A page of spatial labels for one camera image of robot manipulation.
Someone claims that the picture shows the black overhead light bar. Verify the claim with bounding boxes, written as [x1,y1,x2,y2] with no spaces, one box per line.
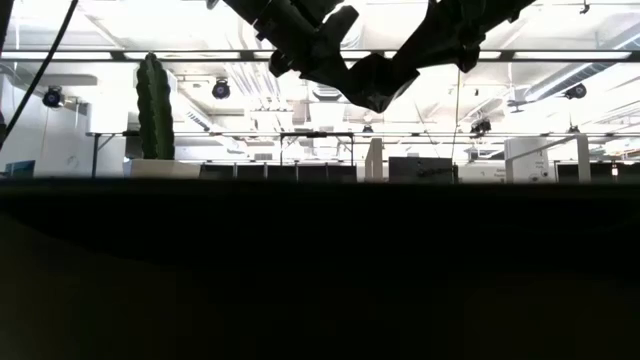
[0,48,640,64]

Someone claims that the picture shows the white perforated metal rack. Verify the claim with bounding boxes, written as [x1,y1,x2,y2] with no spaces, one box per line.
[363,132,592,184]

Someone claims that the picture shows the white hexagonal plant pot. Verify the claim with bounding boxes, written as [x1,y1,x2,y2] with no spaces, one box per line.
[122,158,202,181]

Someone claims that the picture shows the green cactus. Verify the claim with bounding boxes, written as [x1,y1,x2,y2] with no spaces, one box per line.
[135,51,176,161]

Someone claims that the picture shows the dark grey monitor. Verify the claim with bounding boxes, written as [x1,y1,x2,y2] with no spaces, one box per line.
[388,156,457,184]

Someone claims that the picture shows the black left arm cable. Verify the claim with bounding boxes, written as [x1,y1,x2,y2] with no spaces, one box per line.
[0,0,80,151]

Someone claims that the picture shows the blue screen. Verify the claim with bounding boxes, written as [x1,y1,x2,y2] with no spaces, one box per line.
[3,159,37,179]

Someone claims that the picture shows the white cabinet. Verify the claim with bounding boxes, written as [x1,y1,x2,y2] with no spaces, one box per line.
[503,137,552,184]

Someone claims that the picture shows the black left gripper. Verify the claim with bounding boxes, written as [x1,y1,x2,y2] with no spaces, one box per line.
[222,0,361,91]

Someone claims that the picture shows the black partition panels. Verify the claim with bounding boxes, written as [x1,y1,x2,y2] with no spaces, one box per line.
[199,163,359,184]
[555,162,640,184]

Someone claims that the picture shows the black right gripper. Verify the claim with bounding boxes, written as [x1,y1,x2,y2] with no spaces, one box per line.
[391,0,537,76]

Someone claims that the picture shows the black ceiling spotlight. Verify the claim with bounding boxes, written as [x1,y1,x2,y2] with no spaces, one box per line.
[211,78,232,101]
[564,82,589,101]
[41,85,65,109]
[469,117,494,136]

